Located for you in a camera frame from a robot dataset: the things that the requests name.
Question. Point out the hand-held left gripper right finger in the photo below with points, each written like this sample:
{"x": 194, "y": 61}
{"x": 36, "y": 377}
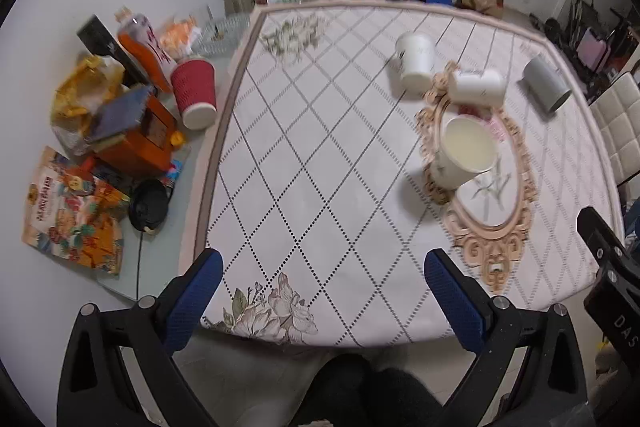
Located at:
{"x": 454, "y": 297}

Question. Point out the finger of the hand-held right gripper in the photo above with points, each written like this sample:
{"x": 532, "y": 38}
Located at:
{"x": 600, "y": 234}

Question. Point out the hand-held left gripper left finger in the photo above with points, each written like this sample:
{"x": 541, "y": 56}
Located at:
{"x": 199, "y": 289}

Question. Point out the cream paper cup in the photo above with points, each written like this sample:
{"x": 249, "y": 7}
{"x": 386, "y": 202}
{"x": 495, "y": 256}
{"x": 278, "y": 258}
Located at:
{"x": 460, "y": 154}

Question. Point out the grey cup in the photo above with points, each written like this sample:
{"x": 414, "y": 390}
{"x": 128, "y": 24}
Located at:
{"x": 546, "y": 83}

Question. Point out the small white paper cup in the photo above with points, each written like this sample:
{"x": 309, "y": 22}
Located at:
{"x": 476, "y": 88}

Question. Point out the red ribbed paper cup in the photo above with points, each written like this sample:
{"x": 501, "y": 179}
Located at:
{"x": 194, "y": 91}

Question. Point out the large white paper cup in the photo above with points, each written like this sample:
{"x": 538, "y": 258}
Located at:
{"x": 414, "y": 57}

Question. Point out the black round device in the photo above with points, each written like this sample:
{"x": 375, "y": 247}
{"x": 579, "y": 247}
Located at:
{"x": 149, "y": 206}

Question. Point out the person's legs in dark pants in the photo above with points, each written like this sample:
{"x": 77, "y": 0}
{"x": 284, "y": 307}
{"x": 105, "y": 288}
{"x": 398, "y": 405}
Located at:
{"x": 365, "y": 394}

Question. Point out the colourful printed snack bag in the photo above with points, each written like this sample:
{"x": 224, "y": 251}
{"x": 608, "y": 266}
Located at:
{"x": 72, "y": 217}

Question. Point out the orange wooden box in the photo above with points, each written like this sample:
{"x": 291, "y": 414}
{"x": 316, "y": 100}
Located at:
{"x": 145, "y": 142}

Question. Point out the white patterned table mat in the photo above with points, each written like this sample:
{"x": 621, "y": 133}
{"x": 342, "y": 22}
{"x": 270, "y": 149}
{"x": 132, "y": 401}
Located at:
{"x": 320, "y": 167}

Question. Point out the pink suitcase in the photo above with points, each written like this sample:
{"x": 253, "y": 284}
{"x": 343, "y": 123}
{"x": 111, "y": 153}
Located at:
{"x": 594, "y": 49}

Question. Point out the dark grey packet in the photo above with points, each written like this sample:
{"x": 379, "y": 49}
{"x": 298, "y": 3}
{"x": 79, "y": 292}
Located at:
{"x": 120, "y": 114}

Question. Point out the yellow snack bag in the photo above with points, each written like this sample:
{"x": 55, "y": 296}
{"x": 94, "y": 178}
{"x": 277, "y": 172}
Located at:
{"x": 80, "y": 99}

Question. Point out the orange sauce bottle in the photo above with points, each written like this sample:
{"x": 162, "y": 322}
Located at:
{"x": 145, "y": 49}

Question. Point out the orange and white packet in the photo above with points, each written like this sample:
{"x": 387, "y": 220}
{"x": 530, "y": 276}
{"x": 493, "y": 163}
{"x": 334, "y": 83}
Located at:
{"x": 179, "y": 37}

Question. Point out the clear glass bowl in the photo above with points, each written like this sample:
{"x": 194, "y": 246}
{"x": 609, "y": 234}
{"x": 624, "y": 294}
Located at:
{"x": 220, "y": 34}

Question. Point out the black box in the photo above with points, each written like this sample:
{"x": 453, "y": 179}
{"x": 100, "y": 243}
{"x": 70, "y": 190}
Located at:
{"x": 107, "y": 44}

